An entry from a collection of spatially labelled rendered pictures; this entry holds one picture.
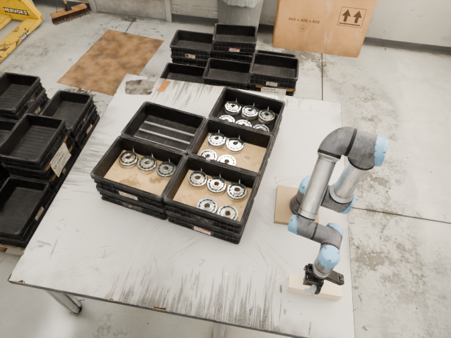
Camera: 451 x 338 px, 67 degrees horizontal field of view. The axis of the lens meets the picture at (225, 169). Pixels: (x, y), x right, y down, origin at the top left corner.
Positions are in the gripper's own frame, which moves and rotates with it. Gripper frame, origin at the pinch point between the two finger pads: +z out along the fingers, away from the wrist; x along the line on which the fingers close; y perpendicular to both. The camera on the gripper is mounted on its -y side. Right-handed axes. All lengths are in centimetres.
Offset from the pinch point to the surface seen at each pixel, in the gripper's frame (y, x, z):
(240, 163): 44, -58, -9
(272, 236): 20.8, -24.0, 4.3
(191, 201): 64, -29, -9
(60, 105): 199, -126, 36
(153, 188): 86, -33, -9
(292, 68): 15, -202, 25
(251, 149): 39, -69, -9
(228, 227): 43.5, -17.1, -10.0
